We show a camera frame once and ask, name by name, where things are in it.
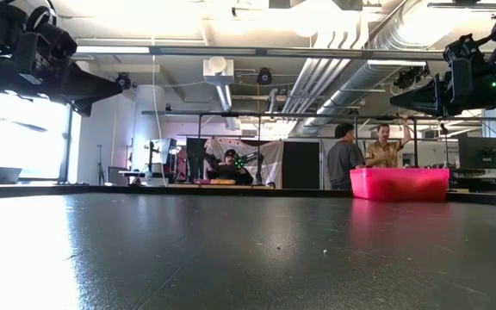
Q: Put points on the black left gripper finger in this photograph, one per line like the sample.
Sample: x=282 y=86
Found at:
x=88 y=88

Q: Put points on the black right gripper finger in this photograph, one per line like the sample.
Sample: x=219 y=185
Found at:
x=424 y=97

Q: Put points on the black background robot arm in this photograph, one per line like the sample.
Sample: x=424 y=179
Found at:
x=248 y=160

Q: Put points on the black track light cluster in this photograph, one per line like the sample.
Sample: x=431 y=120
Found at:
x=409 y=77

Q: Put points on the ceiling light strip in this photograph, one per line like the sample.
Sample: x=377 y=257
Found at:
x=396 y=63

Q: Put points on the black background monitor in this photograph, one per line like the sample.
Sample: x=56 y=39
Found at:
x=483 y=153

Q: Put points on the person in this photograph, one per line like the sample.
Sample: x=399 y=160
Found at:
x=231 y=170
x=342 y=159
x=383 y=153

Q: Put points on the bright window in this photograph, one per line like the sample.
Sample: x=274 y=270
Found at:
x=28 y=133

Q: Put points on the pink plastic basket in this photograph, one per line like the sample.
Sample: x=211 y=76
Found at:
x=398 y=185

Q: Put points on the white ceiling pipes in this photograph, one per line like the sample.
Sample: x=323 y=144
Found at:
x=317 y=82

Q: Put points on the grey laptop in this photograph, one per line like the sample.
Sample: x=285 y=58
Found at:
x=6 y=174

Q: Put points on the black panel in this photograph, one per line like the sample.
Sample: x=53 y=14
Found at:
x=301 y=165

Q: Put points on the grey aluminium rig beam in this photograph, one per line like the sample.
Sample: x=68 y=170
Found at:
x=274 y=51

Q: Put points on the white hanging sheet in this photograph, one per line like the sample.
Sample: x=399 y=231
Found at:
x=274 y=159

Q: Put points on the black ceiling camera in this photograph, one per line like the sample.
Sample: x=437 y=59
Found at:
x=123 y=81

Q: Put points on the silver ventilation duct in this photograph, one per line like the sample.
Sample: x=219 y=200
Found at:
x=351 y=88

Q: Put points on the black overhead bar frame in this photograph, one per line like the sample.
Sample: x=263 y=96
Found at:
x=317 y=115

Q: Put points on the black aluminium table frame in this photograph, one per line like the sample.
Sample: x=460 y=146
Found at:
x=144 y=189

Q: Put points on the white duct box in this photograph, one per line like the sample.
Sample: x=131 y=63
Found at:
x=218 y=71

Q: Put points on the black hanging camera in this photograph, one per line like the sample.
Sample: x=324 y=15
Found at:
x=264 y=76

